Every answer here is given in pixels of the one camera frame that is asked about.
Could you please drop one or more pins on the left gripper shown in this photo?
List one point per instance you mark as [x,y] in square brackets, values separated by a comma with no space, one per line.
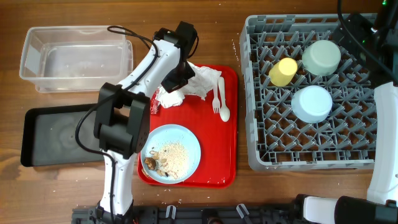
[170,84]

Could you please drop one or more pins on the white napkin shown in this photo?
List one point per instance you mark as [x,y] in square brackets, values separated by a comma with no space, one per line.
[204,80]

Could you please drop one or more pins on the yellow plastic cup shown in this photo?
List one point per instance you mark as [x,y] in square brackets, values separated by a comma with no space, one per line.
[283,72]

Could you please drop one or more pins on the light blue bowl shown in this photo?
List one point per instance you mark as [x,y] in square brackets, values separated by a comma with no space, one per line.
[312,104]

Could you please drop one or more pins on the green plastic bowl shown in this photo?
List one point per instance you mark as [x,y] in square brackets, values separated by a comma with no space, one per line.
[321,58]

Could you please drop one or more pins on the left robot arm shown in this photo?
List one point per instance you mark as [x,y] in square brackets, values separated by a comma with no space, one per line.
[122,118]

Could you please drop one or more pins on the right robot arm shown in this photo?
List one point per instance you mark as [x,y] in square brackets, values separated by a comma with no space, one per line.
[374,46]

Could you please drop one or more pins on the grey dishwasher rack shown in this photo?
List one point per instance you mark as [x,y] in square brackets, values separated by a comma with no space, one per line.
[276,138]

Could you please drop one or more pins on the red snack wrapper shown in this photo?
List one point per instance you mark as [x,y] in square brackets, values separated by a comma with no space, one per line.
[154,103]

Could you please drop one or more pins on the white plastic fork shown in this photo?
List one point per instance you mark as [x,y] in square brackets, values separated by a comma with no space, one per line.
[216,101]

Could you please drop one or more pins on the white plastic spoon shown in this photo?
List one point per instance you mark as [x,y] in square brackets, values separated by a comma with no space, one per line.
[224,110]

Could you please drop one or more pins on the red serving tray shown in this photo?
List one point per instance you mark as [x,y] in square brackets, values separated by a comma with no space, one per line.
[217,166]

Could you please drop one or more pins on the light blue plate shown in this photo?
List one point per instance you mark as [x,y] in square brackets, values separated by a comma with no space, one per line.
[172,133]

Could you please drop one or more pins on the food scraps on plate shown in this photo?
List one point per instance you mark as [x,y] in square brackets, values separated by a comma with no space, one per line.
[170,160]

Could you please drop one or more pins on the clear plastic bin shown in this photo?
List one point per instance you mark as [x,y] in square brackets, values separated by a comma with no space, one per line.
[74,58]

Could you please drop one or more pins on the black plastic tray bin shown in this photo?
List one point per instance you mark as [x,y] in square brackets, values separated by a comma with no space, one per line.
[49,137]

